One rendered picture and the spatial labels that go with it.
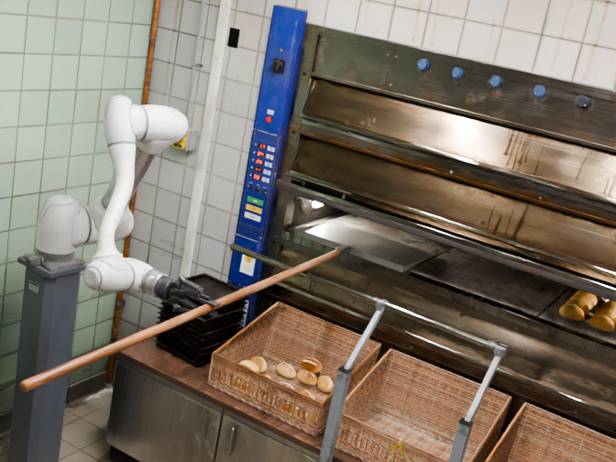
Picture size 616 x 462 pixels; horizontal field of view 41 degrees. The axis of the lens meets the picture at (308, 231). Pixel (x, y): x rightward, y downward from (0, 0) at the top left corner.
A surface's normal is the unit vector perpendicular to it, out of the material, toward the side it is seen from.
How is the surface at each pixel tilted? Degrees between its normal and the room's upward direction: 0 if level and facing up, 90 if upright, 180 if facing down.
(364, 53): 90
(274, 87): 90
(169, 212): 90
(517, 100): 90
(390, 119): 70
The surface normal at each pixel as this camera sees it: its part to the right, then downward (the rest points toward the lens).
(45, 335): 0.18, 0.32
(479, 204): -0.41, -0.18
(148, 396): -0.51, 0.16
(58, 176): 0.84, 0.30
